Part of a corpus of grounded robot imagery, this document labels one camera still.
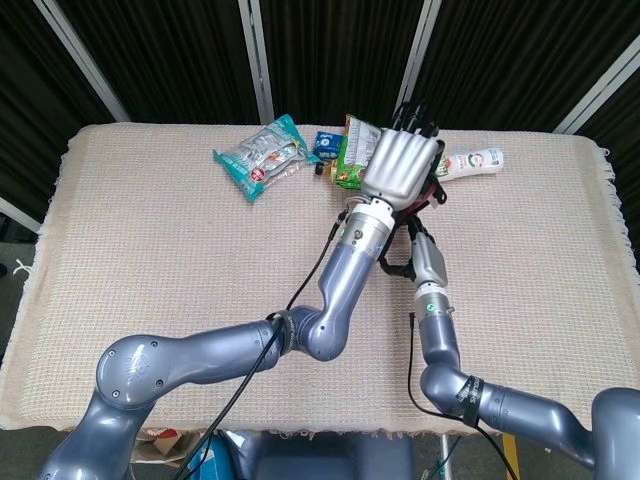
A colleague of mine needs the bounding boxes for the white metal frame post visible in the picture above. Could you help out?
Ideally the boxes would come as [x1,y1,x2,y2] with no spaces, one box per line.
[0,196,42,235]
[32,0,132,124]
[388,0,444,129]
[551,32,640,136]
[237,0,275,125]

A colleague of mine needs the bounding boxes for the teal clear snack packet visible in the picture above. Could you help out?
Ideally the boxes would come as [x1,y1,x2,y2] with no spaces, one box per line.
[213,113,324,204]

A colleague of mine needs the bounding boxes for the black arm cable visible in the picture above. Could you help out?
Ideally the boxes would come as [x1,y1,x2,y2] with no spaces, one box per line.
[174,209,349,480]
[407,312,521,480]

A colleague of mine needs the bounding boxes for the bright blue plastic object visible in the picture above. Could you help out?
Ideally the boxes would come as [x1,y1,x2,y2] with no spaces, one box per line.
[188,432,226,480]

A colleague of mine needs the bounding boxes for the blue cardboard box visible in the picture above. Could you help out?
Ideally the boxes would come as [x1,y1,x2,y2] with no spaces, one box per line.
[314,130,344,162]

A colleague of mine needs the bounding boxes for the green snack bag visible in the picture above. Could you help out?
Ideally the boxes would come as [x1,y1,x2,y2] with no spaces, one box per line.
[332,113,384,191]

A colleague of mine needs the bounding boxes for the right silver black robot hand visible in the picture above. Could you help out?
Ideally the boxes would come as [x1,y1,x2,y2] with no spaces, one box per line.
[379,214,449,287]

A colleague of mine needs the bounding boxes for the beige woven tablecloth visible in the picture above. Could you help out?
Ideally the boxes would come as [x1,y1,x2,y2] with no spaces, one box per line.
[0,122,640,436]

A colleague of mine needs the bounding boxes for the white bottle yellow cap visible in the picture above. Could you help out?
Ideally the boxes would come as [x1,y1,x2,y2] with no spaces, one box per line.
[432,147,505,184]

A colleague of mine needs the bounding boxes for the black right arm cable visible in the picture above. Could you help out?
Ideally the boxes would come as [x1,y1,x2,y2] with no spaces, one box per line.
[407,312,521,480]

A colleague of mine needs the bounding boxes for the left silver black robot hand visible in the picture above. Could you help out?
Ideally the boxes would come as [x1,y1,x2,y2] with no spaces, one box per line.
[359,99,449,209]

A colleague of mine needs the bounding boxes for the brown cardboard box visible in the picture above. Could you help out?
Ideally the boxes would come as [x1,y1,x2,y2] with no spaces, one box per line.
[134,427,204,469]

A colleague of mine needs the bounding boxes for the black velcro cable strap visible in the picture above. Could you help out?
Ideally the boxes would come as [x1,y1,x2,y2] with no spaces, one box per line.
[453,374,485,427]
[276,309,302,351]

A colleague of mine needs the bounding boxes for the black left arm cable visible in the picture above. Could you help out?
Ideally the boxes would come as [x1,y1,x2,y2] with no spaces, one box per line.
[174,209,349,480]

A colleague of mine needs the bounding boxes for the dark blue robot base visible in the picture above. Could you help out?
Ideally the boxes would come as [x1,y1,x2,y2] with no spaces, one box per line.
[219,429,416,480]

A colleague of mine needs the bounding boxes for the dark brown pleated curtain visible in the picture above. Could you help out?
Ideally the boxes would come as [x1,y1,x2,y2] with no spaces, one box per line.
[0,0,640,226]

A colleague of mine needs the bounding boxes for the yellow floor tape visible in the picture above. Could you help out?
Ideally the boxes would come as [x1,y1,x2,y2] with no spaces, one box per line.
[502,433,521,480]

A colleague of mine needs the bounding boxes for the white thin pole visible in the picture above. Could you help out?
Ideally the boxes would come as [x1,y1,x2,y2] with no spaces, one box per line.
[437,433,454,480]

